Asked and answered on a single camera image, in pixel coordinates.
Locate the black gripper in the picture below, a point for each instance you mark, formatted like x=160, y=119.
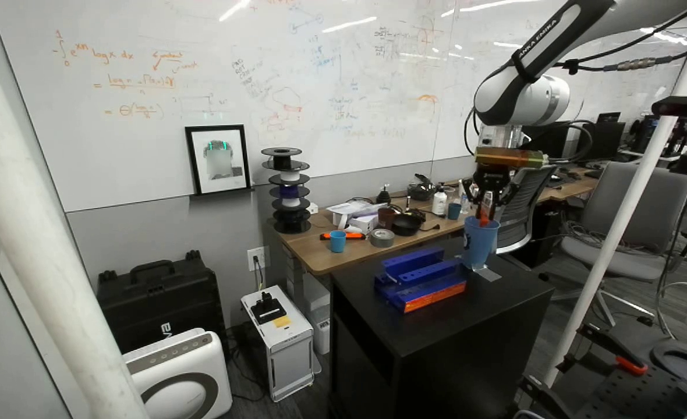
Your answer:
x=498, y=169

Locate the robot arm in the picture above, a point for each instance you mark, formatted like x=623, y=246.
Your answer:
x=520, y=91

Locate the light blue plastic cup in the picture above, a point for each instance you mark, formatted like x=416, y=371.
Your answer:
x=478, y=243

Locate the blue and orange rack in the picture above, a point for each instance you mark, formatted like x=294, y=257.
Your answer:
x=421, y=277

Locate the small blue cup on desk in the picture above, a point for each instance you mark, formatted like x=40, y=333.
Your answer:
x=338, y=241

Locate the white bottle on desk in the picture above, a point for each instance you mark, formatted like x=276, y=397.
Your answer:
x=438, y=202

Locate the silver foil packet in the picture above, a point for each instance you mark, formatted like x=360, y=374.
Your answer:
x=488, y=275

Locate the black bowl on desk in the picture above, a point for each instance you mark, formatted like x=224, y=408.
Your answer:
x=406, y=225

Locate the roll of grey tape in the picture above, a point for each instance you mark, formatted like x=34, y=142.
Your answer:
x=382, y=237

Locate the grey office chair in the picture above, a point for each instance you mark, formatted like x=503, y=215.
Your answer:
x=647, y=248

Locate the black cabinet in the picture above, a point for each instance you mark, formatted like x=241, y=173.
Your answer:
x=457, y=358

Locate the orange marker on desk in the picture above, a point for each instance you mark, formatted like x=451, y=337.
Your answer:
x=350, y=235

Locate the wooden desk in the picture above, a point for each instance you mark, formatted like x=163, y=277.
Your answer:
x=312, y=249

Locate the stack of filament spools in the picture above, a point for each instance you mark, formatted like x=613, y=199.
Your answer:
x=288, y=189

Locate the white tripod pole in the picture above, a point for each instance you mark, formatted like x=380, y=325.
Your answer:
x=629, y=202

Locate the white box with black top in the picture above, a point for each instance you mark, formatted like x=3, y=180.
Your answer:
x=288, y=340

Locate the framed portrait picture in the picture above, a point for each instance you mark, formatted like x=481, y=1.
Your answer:
x=218, y=159

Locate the black carrying case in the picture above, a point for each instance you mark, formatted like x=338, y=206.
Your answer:
x=162, y=298

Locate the white air purifier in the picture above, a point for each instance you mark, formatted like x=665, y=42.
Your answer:
x=182, y=375

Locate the white foreground pole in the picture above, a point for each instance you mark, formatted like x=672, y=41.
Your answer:
x=38, y=246

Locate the wall power outlet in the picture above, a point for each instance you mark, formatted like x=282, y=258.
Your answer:
x=254, y=258

